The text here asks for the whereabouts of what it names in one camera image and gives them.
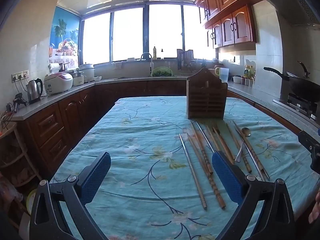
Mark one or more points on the small dark-capped bottle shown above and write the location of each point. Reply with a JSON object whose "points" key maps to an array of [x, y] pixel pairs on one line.
{"points": [[161, 55]]}

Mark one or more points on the bamboo chopstick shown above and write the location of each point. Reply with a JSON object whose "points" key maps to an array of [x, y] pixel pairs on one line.
{"points": [[201, 147], [216, 192]]}

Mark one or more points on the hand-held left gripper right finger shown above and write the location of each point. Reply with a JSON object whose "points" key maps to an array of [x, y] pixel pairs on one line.
{"points": [[226, 177]]}

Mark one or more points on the yellow dish soap bottle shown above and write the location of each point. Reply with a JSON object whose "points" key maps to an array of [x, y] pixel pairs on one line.
{"points": [[155, 53]]}

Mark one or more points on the black wok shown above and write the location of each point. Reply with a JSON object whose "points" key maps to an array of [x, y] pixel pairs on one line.
{"points": [[303, 86]]}

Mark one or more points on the yellow cooking oil bottle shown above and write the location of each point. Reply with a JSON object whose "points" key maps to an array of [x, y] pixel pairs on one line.
{"points": [[246, 72]]}

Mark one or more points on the white pink rice cooker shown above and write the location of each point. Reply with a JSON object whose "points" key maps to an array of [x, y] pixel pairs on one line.
{"points": [[58, 82]]}

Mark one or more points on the wooden corner shelf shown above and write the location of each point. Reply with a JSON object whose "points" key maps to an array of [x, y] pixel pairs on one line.
{"points": [[15, 155]]}

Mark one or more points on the white cloth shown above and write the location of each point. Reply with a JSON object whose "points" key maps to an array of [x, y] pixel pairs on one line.
{"points": [[116, 66]]}

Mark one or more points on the blue floral tablecloth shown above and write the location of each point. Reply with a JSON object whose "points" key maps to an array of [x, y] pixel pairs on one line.
{"points": [[150, 160]]}

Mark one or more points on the green mug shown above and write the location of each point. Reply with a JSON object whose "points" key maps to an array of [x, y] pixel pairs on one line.
{"points": [[217, 72]]}

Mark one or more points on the row of seasoning containers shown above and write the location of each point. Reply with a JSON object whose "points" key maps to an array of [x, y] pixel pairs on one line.
{"points": [[243, 81]]}

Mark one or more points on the small white steamer pot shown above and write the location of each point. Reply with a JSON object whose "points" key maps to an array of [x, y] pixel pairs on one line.
{"points": [[78, 77]]}

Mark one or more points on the wooden utensil holder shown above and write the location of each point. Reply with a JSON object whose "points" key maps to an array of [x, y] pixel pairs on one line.
{"points": [[206, 97]]}

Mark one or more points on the green colander with vegetables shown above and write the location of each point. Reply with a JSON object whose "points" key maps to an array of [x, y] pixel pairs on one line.
{"points": [[162, 72]]}

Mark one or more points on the person's right hand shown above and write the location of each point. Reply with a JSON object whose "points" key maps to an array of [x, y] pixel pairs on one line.
{"points": [[315, 210]]}

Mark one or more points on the paper towel roll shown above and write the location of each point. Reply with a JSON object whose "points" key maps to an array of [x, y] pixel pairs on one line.
{"points": [[53, 68]]}

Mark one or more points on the steel electric kettle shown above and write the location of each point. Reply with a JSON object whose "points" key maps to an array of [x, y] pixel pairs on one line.
{"points": [[33, 91]]}

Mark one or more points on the metal spoon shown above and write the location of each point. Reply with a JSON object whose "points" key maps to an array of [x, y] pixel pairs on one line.
{"points": [[246, 131]]}

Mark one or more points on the translucent plastic jug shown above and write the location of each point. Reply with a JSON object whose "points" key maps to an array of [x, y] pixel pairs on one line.
{"points": [[224, 75]]}

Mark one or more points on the dish drying rack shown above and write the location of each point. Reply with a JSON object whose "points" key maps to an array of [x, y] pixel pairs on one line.
{"points": [[185, 58]]}

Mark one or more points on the white wall socket strip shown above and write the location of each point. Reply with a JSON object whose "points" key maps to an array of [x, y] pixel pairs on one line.
{"points": [[20, 75]]}

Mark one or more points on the metal chopstick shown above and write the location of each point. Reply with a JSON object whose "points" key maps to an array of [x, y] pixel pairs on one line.
{"points": [[205, 137], [254, 155], [250, 155], [192, 171]]}

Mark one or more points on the dark metal pot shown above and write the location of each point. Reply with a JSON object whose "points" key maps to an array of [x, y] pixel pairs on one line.
{"points": [[65, 66]]}

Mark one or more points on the wooden upper cabinets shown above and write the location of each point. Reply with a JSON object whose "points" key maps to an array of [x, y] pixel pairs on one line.
{"points": [[232, 12]]}

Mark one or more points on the wooden base cabinets with countertop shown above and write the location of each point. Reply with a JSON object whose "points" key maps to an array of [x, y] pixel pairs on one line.
{"points": [[70, 115]]}

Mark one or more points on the gas stove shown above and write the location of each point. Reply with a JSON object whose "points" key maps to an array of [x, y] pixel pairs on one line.
{"points": [[300, 105]]}

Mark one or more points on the large kitchen window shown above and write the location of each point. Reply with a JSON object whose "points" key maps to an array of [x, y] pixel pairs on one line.
{"points": [[130, 35]]}

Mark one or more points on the large white cooker pot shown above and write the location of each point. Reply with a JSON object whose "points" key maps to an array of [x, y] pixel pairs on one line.
{"points": [[87, 72]]}

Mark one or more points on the small white bowl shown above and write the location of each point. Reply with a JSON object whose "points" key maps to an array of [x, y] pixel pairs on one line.
{"points": [[97, 78]]}

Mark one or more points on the tropical fruit wall poster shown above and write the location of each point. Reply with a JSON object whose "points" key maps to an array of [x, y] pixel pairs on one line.
{"points": [[63, 35]]}

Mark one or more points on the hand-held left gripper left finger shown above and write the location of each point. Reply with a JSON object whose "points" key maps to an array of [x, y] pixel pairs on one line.
{"points": [[96, 177]]}

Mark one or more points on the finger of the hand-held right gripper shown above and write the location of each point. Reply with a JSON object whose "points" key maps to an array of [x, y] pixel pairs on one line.
{"points": [[311, 146]]}

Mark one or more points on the curved sink faucet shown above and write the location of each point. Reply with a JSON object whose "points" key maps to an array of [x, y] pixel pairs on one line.
{"points": [[151, 65]]}

